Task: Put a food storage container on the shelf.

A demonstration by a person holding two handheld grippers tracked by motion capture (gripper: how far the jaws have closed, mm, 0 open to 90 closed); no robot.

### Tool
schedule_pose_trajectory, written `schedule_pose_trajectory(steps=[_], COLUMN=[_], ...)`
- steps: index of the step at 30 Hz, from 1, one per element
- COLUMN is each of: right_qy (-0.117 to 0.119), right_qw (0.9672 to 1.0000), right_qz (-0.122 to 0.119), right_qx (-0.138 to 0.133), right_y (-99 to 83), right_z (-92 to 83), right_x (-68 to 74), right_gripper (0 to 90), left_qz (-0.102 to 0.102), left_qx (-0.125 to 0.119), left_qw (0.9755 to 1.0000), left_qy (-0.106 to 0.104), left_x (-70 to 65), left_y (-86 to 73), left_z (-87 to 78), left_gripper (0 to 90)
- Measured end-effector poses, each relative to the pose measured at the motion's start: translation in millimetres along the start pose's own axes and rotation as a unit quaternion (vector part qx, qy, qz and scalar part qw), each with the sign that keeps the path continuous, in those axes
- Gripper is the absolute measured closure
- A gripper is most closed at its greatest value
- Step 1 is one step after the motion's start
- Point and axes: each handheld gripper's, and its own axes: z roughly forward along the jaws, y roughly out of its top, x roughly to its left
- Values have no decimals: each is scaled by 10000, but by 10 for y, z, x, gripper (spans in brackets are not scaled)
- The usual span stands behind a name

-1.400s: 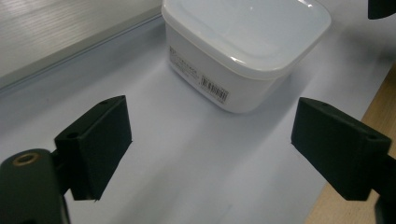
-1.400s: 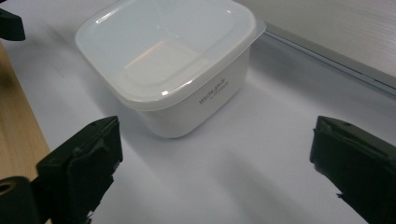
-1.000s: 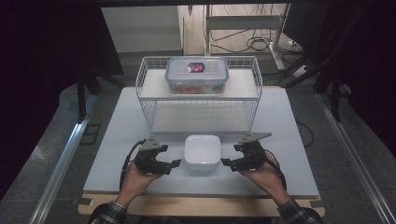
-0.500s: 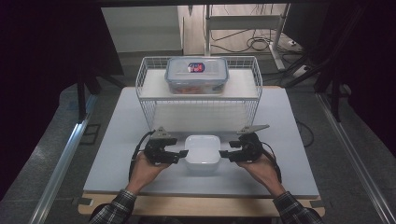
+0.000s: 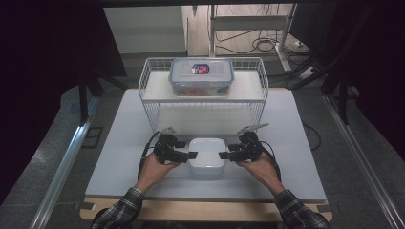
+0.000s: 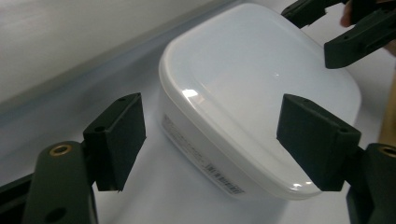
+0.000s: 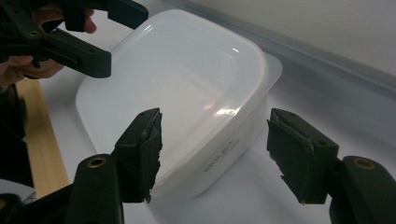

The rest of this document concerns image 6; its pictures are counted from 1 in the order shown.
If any white square lidded container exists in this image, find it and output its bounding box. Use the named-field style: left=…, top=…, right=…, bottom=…
left=158, top=2, right=362, bottom=202

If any wooden board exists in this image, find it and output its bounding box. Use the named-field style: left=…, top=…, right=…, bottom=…
left=377, top=70, right=396, bottom=147

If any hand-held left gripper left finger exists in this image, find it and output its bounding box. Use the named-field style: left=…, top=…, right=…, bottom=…
left=82, top=91, right=148, bottom=193

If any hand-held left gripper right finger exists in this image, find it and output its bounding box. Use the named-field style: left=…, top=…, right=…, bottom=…
left=276, top=93, right=362, bottom=192

